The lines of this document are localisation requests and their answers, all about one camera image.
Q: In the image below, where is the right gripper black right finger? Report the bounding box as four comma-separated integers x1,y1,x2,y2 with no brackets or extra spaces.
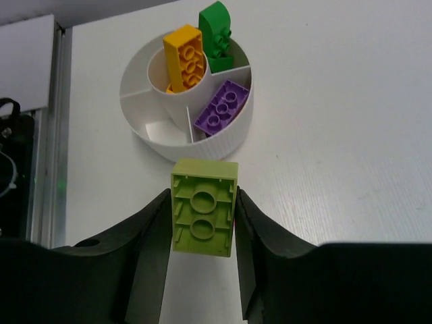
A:
235,190,431,323

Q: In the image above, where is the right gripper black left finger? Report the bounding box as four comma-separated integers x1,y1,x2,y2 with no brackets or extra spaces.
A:
1,190,172,323

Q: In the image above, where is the lime long lego brick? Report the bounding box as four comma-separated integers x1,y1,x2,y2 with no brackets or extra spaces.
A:
171,158,239,257

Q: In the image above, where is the purple lego brick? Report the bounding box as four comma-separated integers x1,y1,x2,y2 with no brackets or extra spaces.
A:
194,80,250,137

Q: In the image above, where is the orange long lego brick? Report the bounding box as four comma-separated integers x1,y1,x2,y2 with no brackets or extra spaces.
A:
163,24,205,93

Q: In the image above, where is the dark green lego stud piece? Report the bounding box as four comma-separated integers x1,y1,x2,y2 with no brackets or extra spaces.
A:
198,1,234,74

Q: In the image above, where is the white divided round container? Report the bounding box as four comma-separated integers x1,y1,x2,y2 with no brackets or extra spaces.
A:
119,35,254,162

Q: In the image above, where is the aluminium front rail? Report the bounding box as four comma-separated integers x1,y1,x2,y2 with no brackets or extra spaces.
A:
26,23,72,248

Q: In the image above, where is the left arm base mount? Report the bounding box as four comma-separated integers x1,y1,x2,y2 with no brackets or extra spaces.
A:
1,97,35,239

